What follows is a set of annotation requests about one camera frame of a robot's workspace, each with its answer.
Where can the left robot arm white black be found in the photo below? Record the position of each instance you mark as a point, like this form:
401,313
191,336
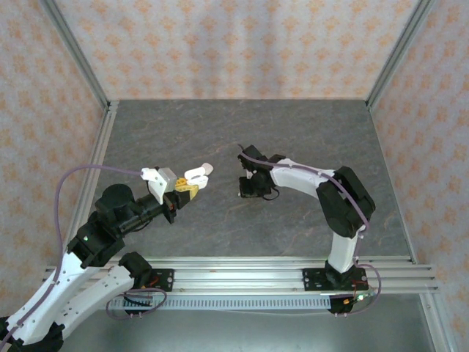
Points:
73,289

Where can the aluminium frame rail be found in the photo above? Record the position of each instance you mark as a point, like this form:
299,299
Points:
436,322
99,146

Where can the small green LED board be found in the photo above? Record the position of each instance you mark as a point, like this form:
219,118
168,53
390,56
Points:
361,297

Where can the wide aluminium base rail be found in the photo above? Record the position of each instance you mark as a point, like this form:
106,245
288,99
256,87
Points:
238,278

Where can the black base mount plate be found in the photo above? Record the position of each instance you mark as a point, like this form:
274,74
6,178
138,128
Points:
313,279
166,280

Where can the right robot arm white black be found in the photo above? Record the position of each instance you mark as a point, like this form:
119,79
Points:
340,249

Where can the aluminium frame post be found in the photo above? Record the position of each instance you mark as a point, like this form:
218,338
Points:
80,58
396,55

